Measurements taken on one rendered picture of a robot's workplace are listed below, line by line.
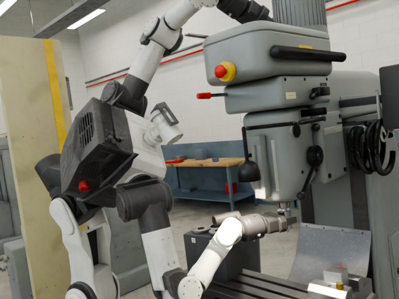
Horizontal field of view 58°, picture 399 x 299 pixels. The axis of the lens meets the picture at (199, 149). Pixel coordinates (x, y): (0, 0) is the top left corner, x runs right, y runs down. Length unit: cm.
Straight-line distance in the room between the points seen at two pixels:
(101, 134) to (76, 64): 1009
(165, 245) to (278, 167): 44
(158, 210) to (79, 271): 52
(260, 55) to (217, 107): 606
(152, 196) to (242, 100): 44
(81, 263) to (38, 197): 122
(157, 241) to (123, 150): 28
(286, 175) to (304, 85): 30
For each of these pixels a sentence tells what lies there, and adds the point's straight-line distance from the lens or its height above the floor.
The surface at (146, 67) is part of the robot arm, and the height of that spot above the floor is 184.
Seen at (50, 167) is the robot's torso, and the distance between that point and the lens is 144.
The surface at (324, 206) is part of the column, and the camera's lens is 171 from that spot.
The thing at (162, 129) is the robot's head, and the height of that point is 161.
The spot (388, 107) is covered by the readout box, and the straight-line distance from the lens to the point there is 136.
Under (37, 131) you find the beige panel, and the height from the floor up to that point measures 169.
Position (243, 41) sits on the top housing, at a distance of 111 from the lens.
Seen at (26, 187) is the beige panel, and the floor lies 134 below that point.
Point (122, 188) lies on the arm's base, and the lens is 109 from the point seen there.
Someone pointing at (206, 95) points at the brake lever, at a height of 170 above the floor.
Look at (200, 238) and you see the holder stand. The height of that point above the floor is 112.
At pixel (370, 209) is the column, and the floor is 119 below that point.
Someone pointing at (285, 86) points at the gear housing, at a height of 169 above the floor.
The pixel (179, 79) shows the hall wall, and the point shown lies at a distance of 787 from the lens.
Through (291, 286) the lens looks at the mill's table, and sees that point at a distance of 155.
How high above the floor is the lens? 162
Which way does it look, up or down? 4 degrees down
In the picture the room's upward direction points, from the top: 7 degrees counter-clockwise
